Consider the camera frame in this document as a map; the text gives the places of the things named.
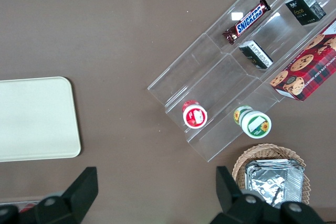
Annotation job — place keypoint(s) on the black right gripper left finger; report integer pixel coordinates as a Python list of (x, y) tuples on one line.
[(76, 195)]

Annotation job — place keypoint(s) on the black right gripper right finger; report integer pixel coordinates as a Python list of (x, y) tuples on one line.
[(231, 197)]

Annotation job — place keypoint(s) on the woven wicker basket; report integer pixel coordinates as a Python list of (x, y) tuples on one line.
[(244, 159)]

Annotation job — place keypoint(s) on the aluminium foil tray stack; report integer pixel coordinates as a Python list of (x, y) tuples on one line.
[(273, 182)]

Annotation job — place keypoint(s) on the cream rectangular tray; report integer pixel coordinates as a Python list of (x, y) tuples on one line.
[(36, 119)]

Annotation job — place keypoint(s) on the red object under gripper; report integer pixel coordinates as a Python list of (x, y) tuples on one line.
[(27, 207)]

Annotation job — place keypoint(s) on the green sunflower lid jar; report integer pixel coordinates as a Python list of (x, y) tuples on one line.
[(255, 124)]

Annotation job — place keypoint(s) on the red lid small jar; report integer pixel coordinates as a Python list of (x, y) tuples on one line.
[(194, 115)]

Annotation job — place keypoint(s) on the clear acrylic tiered shelf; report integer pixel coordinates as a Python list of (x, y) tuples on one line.
[(210, 77)]

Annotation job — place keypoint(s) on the dark green box white label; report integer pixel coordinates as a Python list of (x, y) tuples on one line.
[(256, 55)]

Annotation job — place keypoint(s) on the red chocolate chip cookie box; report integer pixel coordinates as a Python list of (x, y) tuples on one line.
[(307, 69)]

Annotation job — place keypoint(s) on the Snickers chocolate bar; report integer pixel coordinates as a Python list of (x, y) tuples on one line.
[(246, 21)]

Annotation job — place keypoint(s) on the dark green face box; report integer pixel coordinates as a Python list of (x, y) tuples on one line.
[(304, 9)]

